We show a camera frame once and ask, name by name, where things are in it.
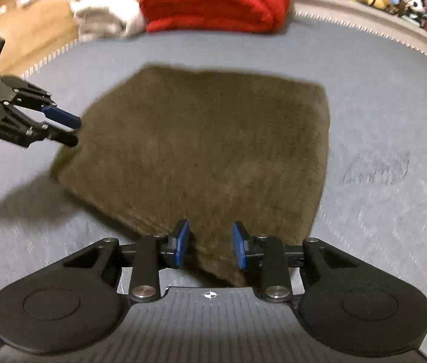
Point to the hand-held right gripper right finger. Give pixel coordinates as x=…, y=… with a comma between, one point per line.
x=238, y=245

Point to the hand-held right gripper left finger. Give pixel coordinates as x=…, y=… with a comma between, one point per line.
x=183, y=242

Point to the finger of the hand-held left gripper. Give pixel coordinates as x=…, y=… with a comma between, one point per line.
x=62, y=116
x=62, y=138

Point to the white folded blanket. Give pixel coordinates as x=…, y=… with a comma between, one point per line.
x=103, y=3

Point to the red folded quilt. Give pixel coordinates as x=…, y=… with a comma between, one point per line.
x=213, y=3

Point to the grey quilted mattress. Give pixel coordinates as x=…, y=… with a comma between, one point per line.
x=368, y=102

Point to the panda plush toy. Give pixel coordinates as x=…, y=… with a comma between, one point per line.
x=414, y=7

